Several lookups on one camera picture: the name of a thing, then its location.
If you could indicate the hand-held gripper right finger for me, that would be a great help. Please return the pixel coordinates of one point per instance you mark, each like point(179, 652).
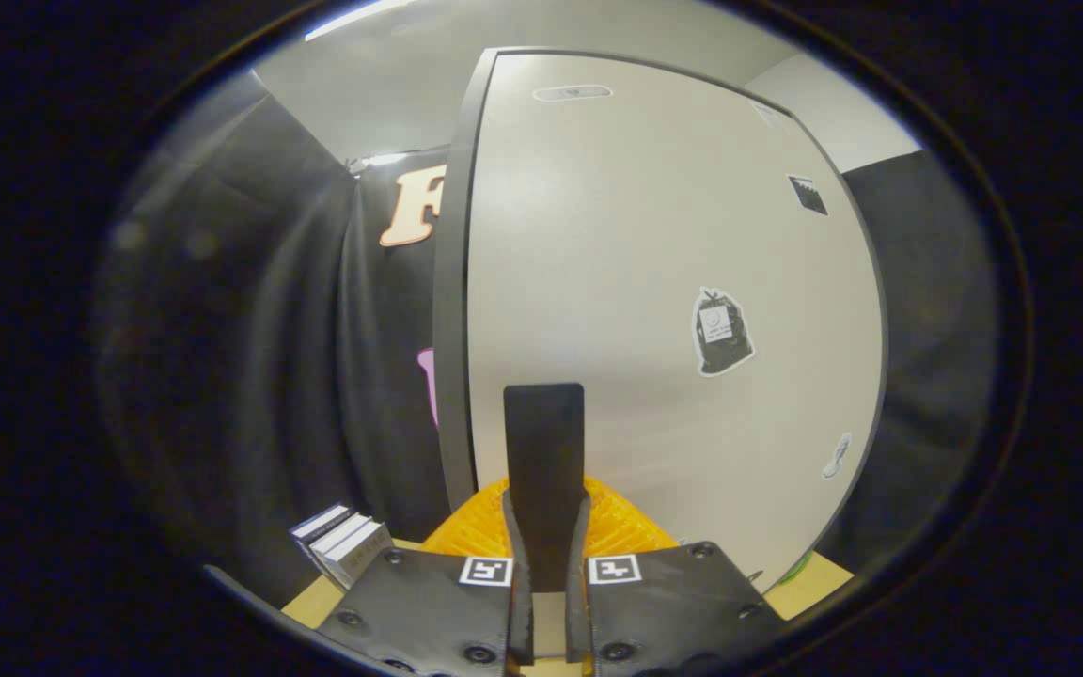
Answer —
point(565, 442)

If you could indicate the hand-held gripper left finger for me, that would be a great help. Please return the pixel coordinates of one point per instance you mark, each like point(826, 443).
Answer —
point(523, 442)

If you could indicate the grey shoe cabinet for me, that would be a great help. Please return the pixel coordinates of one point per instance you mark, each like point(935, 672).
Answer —
point(450, 329)

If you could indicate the grey cover book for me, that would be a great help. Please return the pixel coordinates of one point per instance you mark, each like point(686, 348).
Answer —
point(358, 557)

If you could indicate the white spine book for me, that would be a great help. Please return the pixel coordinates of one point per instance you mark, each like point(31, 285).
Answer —
point(339, 534)

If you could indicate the blue cover book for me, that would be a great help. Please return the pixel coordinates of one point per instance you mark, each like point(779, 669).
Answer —
point(316, 520)

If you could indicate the black backdrop cloth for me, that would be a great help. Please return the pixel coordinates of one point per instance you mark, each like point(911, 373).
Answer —
point(269, 329)

